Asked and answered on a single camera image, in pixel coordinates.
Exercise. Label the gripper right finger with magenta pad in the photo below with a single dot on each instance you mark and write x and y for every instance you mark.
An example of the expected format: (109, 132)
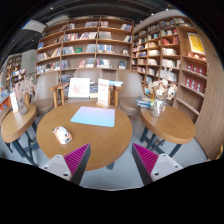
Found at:
(152, 166)

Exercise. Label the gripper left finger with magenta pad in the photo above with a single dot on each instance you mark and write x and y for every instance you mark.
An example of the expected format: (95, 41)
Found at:
(71, 166)

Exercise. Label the light blue mouse pad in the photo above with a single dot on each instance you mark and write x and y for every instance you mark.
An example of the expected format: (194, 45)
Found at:
(94, 116)

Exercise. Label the round wooden centre table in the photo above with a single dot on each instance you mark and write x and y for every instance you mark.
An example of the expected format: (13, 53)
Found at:
(107, 144)

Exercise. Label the round wooden table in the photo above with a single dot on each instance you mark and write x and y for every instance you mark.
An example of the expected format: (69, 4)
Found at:
(172, 125)
(15, 125)
(107, 144)

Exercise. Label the round wooden right table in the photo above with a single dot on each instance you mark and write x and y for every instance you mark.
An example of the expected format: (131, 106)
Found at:
(172, 125)

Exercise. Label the stack of books on chair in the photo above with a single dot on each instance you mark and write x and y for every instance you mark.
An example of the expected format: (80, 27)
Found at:
(143, 102)

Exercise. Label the round wooden left table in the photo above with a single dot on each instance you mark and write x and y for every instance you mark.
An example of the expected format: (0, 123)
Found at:
(15, 125)

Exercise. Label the beige left armchair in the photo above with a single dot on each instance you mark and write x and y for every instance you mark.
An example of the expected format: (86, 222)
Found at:
(44, 96)

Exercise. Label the beige armchair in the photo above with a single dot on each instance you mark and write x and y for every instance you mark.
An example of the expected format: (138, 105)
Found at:
(94, 74)
(44, 96)
(131, 90)

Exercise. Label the glass vase with dried flowers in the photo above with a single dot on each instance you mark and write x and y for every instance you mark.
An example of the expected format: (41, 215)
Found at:
(162, 90)

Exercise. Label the white framed picture board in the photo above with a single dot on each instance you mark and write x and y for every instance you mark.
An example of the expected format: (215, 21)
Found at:
(79, 88)

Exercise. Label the beige right armchair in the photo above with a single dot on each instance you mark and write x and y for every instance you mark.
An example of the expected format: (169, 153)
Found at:
(131, 90)

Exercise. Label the white standing sign card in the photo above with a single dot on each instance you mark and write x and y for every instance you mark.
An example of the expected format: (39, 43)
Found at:
(103, 93)

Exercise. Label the small white card on left table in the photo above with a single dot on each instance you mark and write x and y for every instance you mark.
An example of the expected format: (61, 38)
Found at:
(14, 103)

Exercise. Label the left vase with dried flowers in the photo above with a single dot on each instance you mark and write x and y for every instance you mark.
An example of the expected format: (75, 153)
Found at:
(21, 90)

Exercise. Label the beige middle armchair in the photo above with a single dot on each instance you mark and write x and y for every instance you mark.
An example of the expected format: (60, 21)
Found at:
(94, 74)

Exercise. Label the distant left bookshelf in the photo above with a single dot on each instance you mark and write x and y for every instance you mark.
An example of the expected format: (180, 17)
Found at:
(14, 71)

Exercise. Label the wooden right bookshelf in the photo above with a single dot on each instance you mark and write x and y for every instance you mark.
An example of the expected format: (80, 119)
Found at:
(162, 41)

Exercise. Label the yellow poster on shelf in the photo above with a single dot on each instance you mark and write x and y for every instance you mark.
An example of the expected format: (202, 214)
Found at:
(196, 43)

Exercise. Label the large wooden back bookshelf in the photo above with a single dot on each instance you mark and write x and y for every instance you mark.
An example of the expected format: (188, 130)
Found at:
(96, 41)

